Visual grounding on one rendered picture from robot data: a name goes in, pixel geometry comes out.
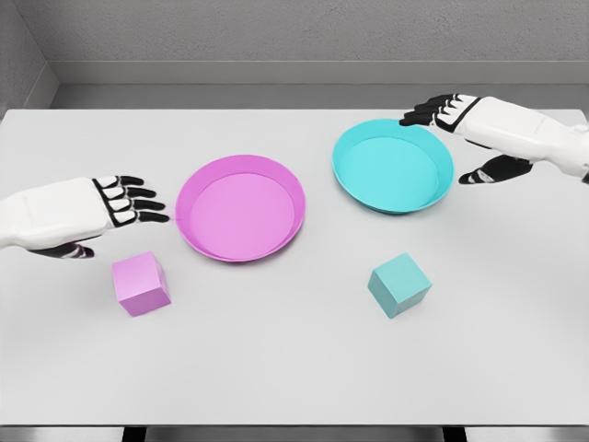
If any cyan cube block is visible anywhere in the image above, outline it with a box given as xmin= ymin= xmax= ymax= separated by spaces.
xmin=366 ymin=251 xmax=433 ymax=320

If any cyan plate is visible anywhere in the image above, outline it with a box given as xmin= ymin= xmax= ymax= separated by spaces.
xmin=331 ymin=118 xmax=455 ymax=216

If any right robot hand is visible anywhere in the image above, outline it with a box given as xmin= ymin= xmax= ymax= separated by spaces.
xmin=398 ymin=94 xmax=566 ymax=186

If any pink plate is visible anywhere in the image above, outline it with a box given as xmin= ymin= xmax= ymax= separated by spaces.
xmin=174 ymin=155 xmax=307 ymax=264

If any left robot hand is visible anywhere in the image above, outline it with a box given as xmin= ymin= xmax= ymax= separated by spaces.
xmin=12 ymin=174 xmax=171 ymax=261

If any pink cube block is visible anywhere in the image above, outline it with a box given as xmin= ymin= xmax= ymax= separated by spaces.
xmin=111 ymin=250 xmax=173 ymax=318

